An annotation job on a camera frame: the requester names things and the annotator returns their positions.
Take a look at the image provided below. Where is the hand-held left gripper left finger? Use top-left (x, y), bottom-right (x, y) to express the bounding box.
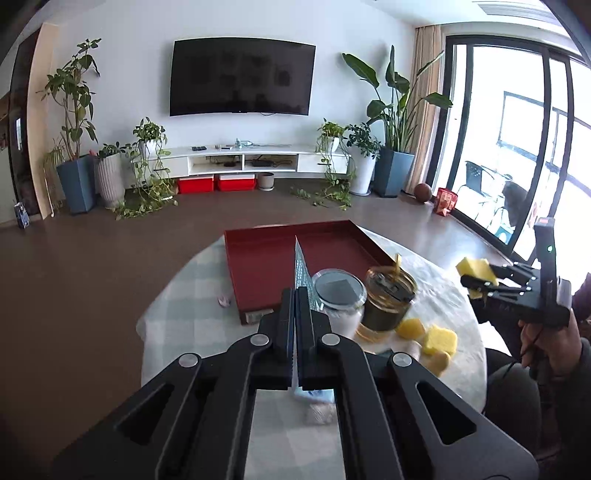
top-left (48, 287), bottom-right (297, 480)

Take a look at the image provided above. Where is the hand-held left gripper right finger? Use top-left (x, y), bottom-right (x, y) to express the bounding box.
top-left (295, 286), bottom-right (541, 480)

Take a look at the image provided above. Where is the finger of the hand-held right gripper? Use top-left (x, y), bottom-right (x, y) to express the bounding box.
top-left (460, 274), bottom-right (537, 301)
top-left (489, 263), bottom-right (539, 284)

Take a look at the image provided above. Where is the large yellow sponge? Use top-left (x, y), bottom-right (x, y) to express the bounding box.
top-left (455, 257), bottom-right (499, 287)

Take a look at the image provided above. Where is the white packet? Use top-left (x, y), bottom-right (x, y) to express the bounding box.
top-left (293, 235), bottom-right (324, 315)

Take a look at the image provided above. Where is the red tray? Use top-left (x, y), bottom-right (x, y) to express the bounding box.
top-left (224, 220), bottom-right (398, 326)

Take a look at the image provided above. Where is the square yellow sponge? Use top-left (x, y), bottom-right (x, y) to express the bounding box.
top-left (422, 325), bottom-right (459, 357)

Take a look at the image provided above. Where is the person's right forearm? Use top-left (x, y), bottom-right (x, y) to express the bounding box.
top-left (549, 339), bottom-right (591, 444)

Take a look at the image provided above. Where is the person's right hand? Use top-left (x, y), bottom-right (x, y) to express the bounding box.
top-left (519, 311), bottom-right (585, 380)

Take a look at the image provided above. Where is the clear glass jar with lid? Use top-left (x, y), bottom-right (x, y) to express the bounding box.
top-left (310, 268), bottom-right (368, 344)

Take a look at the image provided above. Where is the black balcony chair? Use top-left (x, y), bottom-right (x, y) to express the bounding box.
top-left (457, 161), bottom-right (509, 222)
top-left (496, 180), bottom-right (530, 241)

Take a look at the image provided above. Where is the amber glass cup with straw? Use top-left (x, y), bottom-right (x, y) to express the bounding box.
top-left (355, 254), bottom-right (419, 345)

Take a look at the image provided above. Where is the small yellow sponge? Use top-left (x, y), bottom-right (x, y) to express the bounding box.
top-left (418, 351), bottom-right (452, 376)
top-left (396, 318), bottom-right (426, 341)

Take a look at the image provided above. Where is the person's leg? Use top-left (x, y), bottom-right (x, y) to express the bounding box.
top-left (485, 348), bottom-right (546, 457)

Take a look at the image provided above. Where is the red gift bag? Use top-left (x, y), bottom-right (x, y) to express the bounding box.
top-left (435, 188), bottom-right (459, 217)

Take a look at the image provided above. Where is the red storage box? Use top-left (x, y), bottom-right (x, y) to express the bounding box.
top-left (177, 176), bottom-right (215, 195)
top-left (217, 174), bottom-right (257, 192)

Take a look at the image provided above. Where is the white television cabinet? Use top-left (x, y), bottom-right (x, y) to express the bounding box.
top-left (130, 144), bottom-right (352, 179)

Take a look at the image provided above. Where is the bushy plant in white pot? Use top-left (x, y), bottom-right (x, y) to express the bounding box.
top-left (345, 122), bottom-right (382, 160)

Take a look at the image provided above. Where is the bird of paradise plant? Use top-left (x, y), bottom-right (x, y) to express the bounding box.
top-left (342, 45), bottom-right (454, 153)

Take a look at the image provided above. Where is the beige curtain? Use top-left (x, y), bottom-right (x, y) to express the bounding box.
top-left (404, 25), bottom-right (446, 195)

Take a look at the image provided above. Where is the white ribbed planter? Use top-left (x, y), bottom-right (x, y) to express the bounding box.
top-left (93, 154), bottom-right (125, 208)

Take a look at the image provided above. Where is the small plant in ribbed planter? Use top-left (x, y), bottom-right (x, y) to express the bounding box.
top-left (95, 142), bottom-right (134, 160)

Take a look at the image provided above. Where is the tall leafy tree plant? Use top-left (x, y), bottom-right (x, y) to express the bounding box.
top-left (39, 39), bottom-right (102, 162)

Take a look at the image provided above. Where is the black sliding door frame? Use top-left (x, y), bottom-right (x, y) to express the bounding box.
top-left (425, 34), bottom-right (591, 278)

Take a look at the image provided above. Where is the black wall television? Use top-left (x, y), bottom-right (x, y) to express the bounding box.
top-left (169, 38), bottom-right (317, 117)

